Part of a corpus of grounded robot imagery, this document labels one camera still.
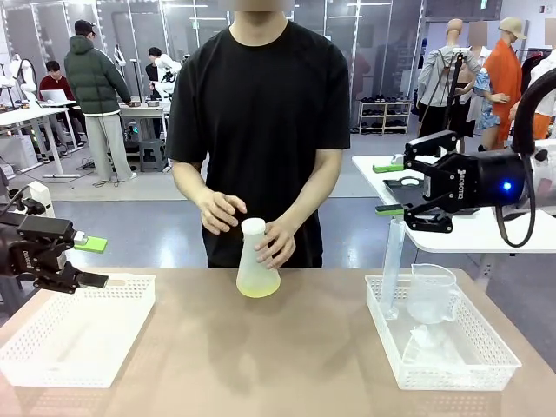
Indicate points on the white desk with laptop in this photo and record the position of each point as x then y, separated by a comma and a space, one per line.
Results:
30, 115

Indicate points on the beige cap on mannequin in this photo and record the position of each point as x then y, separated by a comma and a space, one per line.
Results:
512, 27

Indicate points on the person's black t-shirt torso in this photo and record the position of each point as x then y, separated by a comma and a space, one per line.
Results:
260, 130

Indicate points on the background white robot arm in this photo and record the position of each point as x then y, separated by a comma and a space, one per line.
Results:
167, 69
24, 78

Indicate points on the man in green puffer jacket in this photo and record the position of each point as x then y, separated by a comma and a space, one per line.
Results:
93, 82

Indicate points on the clear plastic measuring beaker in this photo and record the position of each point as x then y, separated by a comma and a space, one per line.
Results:
432, 295

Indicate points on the white desk with bowls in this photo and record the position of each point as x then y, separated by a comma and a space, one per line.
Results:
147, 108

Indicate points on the grey step stool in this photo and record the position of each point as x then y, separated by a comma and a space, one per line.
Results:
153, 154

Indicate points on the translucent plastic conical flask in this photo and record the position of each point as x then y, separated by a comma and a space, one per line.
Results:
256, 269

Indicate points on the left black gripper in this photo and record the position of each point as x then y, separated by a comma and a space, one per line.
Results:
24, 258

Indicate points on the person's right hand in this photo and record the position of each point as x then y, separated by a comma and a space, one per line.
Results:
219, 213

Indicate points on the black tripod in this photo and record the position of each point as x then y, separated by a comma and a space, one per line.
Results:
454, 87

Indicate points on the person in blue floral clothes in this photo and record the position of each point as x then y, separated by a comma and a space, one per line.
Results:
484, 87

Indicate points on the mannequin in grey shirt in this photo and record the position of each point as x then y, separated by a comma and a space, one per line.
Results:
443, 78

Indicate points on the person's right forearm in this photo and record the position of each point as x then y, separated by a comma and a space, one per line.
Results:
191, 182

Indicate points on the mannequin in orange shirt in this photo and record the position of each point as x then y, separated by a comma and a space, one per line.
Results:
506, 69

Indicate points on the white side table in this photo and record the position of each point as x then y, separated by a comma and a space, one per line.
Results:
373, 163

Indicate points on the translucent plastic funnel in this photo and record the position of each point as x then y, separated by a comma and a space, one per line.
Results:
428, 343

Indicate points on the white box device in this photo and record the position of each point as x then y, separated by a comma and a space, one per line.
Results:
41, 193

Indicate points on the clear plastic graduated cylinder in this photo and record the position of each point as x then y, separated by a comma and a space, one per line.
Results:
393, 269

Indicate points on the seated man in red top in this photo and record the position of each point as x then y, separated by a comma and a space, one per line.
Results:
56, 84

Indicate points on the background man in black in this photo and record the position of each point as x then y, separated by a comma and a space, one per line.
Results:
153, 71

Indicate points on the person's left hand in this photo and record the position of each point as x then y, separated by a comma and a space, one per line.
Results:
278, 243

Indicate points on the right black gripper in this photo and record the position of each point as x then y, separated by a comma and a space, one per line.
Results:
482, 180

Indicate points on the person's left forearm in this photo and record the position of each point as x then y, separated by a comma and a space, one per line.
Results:
317, 187

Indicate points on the white shoe rack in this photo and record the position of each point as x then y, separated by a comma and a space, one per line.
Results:
384, 115

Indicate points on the white perforated plastic basket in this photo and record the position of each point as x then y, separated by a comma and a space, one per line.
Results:
486, 343
74, 330

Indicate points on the silver laptop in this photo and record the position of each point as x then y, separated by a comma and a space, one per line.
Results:
56, 95

